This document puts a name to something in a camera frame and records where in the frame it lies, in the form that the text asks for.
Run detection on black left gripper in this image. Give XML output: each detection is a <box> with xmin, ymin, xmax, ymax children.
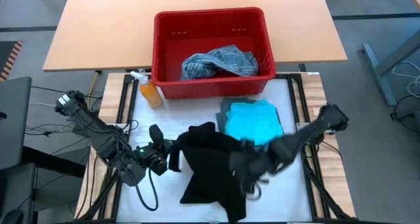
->
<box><xmin>134</xmin><ymin>124</ymin><xmax>169</xmax><ymax>177</ymax></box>

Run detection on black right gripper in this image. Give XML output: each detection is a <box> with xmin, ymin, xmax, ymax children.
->
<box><xmin>229</xmin><ymin>139</ymin><xmax>275</xmax><ymax>200</ymax></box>

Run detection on black garment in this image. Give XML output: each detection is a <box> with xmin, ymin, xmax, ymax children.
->
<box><xmin>167</xmin><ymin>121</ymin><xmax>263</xmax><ymax>223</ymax></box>

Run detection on turquoise shorts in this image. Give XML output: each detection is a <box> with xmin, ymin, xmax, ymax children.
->
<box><xmin>224</xmin><ymin>99</ymin><xmax>285</xmax><ymax>146</ymax></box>

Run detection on grey-green garment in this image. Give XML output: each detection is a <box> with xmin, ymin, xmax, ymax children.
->
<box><xmin>215</xmin><ymin>97</ymin><xmax>257</xmax><ymax>133</ymax></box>

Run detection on grey striped polo shirt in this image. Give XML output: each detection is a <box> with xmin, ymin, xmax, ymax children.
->
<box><xmin>180</xmin><ymin>44</ymin><xmax>260</xmax><ymax>81</ymax></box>

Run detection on red plastic laundry bin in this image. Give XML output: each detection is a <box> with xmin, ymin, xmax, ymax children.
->
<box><xmin>152</xmin><ymin>6</ymin><xmax>277</xmax><ymax>101</ymax></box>

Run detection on orange spray bottle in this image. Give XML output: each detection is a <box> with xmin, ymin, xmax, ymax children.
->
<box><xmin>130</xmin><ymin>70</ymin><xmax>164</xmax><ymax>110</ymax></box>

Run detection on light wooden desk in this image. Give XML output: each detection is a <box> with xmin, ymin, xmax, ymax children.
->
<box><xmin>42</xmin><ymin>0</ymin><xmax>348</xmax><ymax>72</ymax></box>

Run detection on dark grey flat panel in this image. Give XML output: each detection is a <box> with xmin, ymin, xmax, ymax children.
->
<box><xmin>0</xmin><ymin>76</ymin><xmax>32</xmax><ymax>171</ymax></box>

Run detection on grey metal desk leg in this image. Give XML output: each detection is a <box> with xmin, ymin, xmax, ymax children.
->
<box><xmin>362</xmin><ymin>30</ymin><xmax>420</xmax><ymax>107</ymax></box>

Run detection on black round stand base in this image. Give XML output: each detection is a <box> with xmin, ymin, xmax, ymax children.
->
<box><xmin>390</xmin><ymin>95</ymin><xmax>420</xmax><ymax>135</ymax></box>

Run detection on striped hazard floor mat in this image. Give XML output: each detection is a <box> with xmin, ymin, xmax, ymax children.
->
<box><xmin>0</xmin><ymin>41</ymin><xmax>24</xmax><ymax>82</ymax></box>

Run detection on black aluminium table frame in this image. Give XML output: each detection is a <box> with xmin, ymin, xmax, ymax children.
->
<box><xmin>77</xmin><ymin>72</ymin><xmax>354</xmax><ymax>224</ymax></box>

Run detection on yellow floor cable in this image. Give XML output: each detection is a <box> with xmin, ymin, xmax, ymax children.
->
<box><xmin>86</xmin><ymin>72</ymin><xmax>100</xmax><ymax>110</ymax></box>

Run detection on white floor cable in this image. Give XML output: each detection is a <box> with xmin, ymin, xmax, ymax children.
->
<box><xmin>392</xmin><ymin>60</ymin><xmax>420</xmax><ymax>99</ymax></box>

